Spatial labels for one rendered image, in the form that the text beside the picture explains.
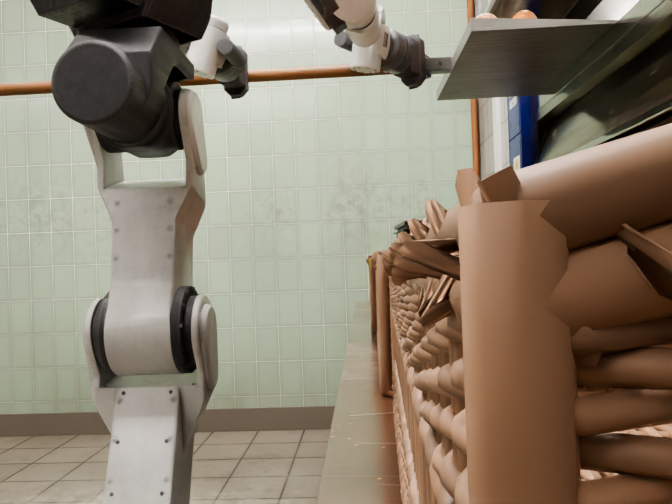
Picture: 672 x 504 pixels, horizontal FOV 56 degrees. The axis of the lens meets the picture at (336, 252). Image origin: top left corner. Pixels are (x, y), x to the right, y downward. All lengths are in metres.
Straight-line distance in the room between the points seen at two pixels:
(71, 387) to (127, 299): 2.07
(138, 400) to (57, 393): 2.06
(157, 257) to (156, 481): 0.34
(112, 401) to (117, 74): 0.51
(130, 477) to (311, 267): 1.84
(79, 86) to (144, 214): 0.24
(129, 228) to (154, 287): 0.11
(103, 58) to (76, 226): 2.15
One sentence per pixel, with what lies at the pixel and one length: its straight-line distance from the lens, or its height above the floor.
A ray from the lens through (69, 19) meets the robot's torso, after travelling 1.12.
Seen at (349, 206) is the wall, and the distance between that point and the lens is 2.76.
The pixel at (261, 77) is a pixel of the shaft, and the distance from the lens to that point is 1.61.
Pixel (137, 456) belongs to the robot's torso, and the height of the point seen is 0.44.
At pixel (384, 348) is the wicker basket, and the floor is 0.63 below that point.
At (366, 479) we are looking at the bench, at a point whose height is 0.58.
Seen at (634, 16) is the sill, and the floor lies 1.16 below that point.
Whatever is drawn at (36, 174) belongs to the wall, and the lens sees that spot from 3.14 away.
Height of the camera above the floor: 0.72
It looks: 1 degrees up
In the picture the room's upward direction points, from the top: 2 degrees counter-clockwise
